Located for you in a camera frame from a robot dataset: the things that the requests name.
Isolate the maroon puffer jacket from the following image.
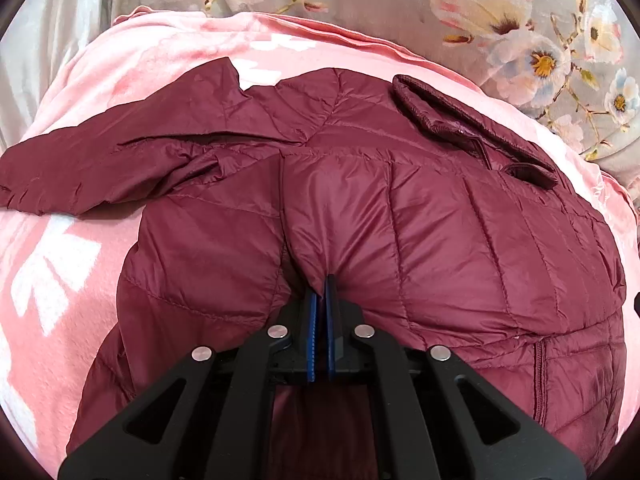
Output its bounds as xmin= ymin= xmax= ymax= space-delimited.
xmin=1 ymin=58 xmax=626 ymax=471

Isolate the pink printed blanket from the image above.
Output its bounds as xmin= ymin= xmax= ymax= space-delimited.
xmin=1 ymin=6 xmax=639 ymax=474

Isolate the grey floral bed sheet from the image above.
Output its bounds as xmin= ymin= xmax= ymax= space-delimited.
xmin=1 ymin=0 xmax=639 ymax=195

